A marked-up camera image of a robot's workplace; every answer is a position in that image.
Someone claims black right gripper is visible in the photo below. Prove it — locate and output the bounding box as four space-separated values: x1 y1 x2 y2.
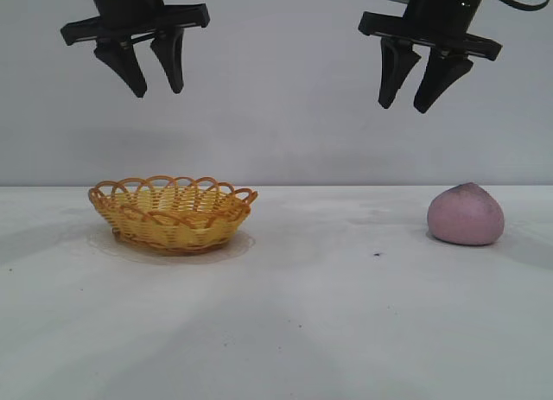
358 0 503 115

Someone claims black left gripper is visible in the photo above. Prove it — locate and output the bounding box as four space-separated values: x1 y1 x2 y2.
60 0 212 99

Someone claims yellow orange woven basket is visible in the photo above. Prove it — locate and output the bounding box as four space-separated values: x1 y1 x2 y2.
88 174 259 257

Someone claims pink peach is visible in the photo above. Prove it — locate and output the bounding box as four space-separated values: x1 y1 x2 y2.
426 181 505 247

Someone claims clear plastic doily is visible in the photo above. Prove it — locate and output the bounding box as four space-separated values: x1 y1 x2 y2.
87 229 257 265

